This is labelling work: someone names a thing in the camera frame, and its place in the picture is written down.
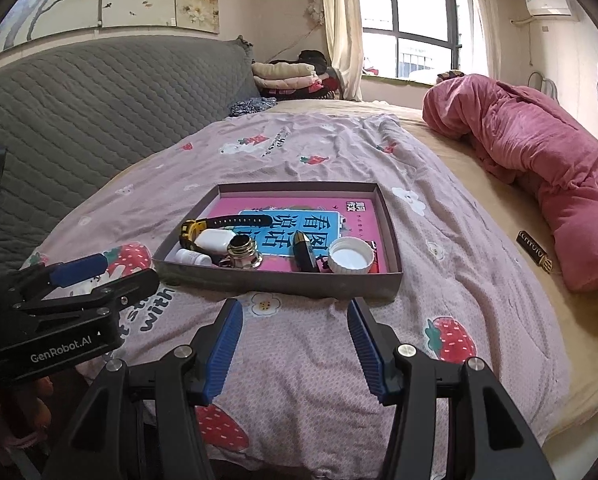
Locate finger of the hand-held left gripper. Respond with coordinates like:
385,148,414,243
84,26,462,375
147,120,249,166
0,253,110,306
11,268,160,318

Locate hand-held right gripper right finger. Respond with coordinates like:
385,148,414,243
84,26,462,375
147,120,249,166
346,296,554,480

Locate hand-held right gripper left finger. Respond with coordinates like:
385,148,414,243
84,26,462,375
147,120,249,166
41,297,244,480

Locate white pill bottle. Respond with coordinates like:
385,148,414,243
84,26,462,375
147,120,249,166
174,249,214,267

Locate yellow black wrist watch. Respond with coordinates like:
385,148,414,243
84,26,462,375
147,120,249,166
180,213,274,252

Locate grey cardboard box tray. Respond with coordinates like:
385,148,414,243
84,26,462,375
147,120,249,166
151,182,404,303

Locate white ribbed bottle cap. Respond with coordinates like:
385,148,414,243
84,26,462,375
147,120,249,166
328,237,376,275

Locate white earbuds case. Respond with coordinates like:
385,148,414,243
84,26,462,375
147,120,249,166
194,228,236,256

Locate brass threaded fitting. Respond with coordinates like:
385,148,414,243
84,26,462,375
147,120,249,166
220,235,264,271

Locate black faceted gold-tipped pen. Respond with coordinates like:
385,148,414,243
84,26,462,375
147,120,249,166
293,232,320,274

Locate pink book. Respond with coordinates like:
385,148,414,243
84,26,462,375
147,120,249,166
199,195,387,273

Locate grey quilted headboard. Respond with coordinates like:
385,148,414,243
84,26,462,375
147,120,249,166
0,37,262,281

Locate black mattress label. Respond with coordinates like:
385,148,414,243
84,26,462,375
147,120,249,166
516,230,554,275

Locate pink strawberry print bed sheet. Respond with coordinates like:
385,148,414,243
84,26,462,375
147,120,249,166
16,111,572,480

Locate blue patterned cloth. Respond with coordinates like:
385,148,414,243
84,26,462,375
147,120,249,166
228,97,280,118

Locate stack of folded clothes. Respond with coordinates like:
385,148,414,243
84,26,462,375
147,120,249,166
251,61,320,95

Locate pink comforter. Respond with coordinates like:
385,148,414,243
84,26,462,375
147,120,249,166
423,73,598,293

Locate dark clothes pile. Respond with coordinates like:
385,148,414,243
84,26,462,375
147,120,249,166
269,50,342,101

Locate cream curtain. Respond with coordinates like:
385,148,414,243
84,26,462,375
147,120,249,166
319,0,364,102
466,0,502,78

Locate window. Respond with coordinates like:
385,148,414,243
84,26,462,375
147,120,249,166
357,0,462,81

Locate white air conditioner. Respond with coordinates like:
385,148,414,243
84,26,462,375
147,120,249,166
525,0,573,17

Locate floral wall painting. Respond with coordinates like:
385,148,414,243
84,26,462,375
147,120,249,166
0,0,220,61

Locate white wire frame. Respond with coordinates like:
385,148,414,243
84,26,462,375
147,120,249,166
528,71,560,98

